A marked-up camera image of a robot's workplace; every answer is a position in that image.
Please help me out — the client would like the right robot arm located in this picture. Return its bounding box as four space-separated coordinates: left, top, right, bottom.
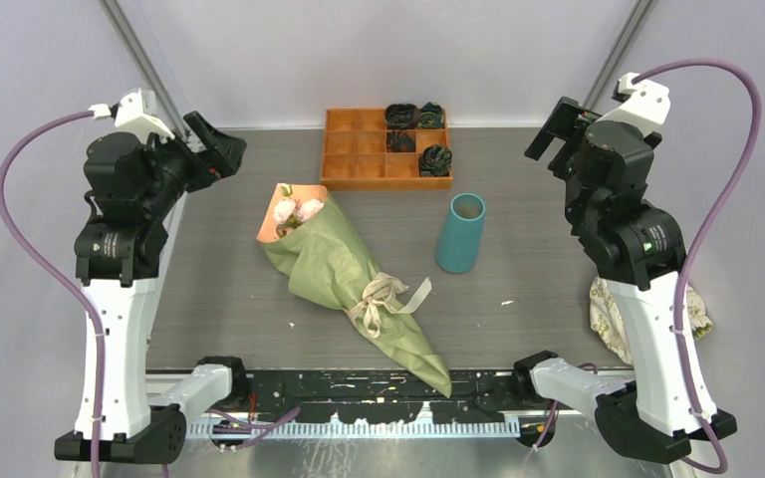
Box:
509 97 737 464

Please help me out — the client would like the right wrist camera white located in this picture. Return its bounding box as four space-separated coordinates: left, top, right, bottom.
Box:
597 72 670 137

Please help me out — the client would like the pink flowers bunch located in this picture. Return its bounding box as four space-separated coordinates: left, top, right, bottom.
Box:
271 183 325 238

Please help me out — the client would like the orange wooden divider tray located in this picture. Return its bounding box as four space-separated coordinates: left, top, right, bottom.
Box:
320 108 454 191

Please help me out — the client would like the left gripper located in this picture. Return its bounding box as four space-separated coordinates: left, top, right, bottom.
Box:
138 113 245 219

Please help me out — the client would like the green rolled sock front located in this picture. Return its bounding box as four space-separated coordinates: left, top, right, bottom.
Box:
418 144 453 177

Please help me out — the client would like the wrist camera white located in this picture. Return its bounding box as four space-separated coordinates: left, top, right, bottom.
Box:
597 72 670 137
89 88 175 144

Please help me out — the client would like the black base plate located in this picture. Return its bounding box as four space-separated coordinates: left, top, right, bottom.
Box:
214 369 550 424

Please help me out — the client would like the teal rolled sock back-right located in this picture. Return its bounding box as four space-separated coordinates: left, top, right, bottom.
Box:
418 102 445 129

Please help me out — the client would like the green wrapping paper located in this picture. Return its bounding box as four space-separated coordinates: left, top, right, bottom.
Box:
257 194 452 396

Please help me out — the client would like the dark rolled sock back-left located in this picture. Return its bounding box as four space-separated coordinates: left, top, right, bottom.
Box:
383 103 421 129

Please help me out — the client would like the dark rolled sock middle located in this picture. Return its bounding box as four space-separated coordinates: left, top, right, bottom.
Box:
385 129 416 153

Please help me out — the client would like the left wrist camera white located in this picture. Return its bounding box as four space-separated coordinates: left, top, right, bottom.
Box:
89 88 175 144

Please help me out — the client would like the cream ribbon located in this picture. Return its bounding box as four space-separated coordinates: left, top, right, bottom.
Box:
345 272 432 339

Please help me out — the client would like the patterned cream cloth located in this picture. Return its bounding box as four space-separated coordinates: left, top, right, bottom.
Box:
589 277 713 366

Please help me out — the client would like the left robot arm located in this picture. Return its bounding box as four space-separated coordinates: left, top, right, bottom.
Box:
54 112 251 466

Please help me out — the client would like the teal vase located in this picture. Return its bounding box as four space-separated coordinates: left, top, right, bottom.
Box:
435 193 486 274

